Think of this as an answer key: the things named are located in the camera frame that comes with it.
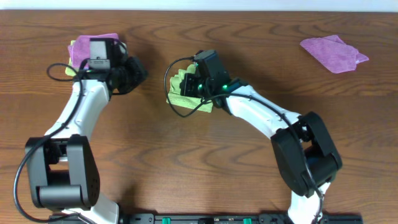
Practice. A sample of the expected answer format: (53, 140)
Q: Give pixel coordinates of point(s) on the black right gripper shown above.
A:
(185, 85)

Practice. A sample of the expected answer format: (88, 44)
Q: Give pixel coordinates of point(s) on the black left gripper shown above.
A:
(94, 63)

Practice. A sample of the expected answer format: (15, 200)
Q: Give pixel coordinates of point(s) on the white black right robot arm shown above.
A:
(305, 153)

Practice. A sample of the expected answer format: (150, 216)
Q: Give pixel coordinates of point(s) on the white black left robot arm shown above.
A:
(63, 176)

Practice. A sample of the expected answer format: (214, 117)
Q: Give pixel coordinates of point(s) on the purple folded cloth on stack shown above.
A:
(80, 48)

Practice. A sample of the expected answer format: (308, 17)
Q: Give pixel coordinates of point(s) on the light green cloth under stack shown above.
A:
(69, 71)

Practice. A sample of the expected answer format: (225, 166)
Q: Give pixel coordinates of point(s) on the loose purple cloth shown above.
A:
(333, 53)

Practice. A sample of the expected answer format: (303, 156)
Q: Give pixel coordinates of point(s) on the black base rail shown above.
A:
(265, 218)

